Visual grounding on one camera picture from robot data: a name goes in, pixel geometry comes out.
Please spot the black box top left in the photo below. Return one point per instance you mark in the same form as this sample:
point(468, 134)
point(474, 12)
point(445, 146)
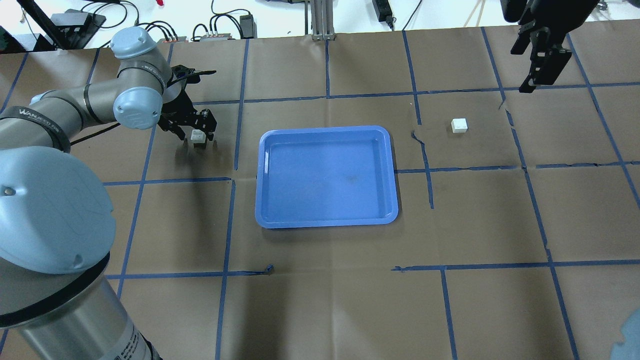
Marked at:
point(78, 26)

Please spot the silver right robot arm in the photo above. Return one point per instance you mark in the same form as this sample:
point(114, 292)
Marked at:
point(562, 16)

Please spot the white block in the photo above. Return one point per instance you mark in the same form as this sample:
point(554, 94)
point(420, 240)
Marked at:
point(459, 125)
point(198, 138)

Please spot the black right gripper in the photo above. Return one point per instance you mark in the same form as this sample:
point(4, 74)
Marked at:
point(551, 14)

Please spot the black power adapter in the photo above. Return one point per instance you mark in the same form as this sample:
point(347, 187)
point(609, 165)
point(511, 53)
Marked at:
point(248, 26)

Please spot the black power strip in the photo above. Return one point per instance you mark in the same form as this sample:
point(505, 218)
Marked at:
point(383, 11)

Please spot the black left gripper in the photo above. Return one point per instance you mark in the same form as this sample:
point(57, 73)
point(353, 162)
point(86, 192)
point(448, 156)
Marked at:
point(178, 107)

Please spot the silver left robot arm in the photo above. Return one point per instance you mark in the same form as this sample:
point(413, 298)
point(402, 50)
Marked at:
point(57, 226)

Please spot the aluminium profile post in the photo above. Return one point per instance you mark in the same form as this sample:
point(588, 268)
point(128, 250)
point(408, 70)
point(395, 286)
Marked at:
point(322, 20)

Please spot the blue plastic tray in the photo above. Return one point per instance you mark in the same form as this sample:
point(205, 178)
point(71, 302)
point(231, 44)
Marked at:
point(325, 177)

